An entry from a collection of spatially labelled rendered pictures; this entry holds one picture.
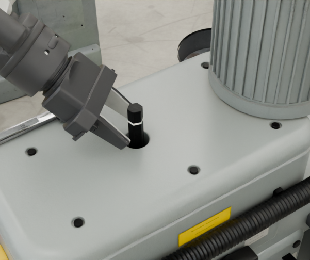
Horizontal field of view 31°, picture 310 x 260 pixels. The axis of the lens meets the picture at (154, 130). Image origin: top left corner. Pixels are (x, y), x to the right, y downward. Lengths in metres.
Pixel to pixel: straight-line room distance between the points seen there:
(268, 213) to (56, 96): 0.34
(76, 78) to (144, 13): 3.90
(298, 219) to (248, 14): 0.44
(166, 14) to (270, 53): 3.86
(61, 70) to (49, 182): 0.15
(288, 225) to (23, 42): 0.58
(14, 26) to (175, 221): 0.32
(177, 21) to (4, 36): 3.86
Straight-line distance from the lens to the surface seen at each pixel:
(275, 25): 0.73
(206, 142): 0.78
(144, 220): 0.70
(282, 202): 0.84
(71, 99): 0.71
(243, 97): 0.82
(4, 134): 0.82
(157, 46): 4.22
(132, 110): 0.74
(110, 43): 4.28
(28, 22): 0.72
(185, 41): 3.22
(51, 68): 0.71
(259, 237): 0.95
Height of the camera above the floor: 2.45
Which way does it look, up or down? 44 degrees down
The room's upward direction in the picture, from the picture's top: 1 degrees counter-clockwise
